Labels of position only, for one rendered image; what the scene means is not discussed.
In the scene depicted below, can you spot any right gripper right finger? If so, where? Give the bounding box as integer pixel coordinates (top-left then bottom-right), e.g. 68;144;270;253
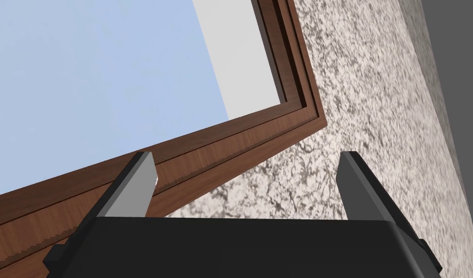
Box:
335;151;399;222

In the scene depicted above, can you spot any brown wooden framed window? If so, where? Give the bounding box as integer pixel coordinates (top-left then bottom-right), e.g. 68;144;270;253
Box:
0;0;328;278

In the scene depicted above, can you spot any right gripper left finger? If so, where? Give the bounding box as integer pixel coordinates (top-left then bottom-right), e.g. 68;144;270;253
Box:
89;151;159;219

